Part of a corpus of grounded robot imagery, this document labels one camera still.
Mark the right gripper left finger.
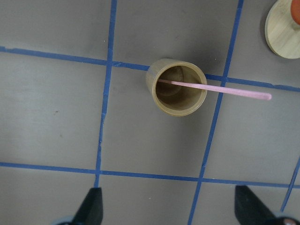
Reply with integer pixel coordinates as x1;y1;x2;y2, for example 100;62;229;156
70;187;103;225

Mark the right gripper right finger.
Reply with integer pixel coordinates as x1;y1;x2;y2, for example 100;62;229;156
234;186;281;225

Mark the pink chopstick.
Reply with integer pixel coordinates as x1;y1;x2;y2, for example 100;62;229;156
158;79;272;101

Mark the bamboo chopstick holder cup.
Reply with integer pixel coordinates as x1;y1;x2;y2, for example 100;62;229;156
146;59;207;117

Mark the orange cup on stand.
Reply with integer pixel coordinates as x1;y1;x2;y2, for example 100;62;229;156
290;0;300;25

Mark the wooden mug tree stand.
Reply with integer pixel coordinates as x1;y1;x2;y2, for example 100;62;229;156
264;0;300;59

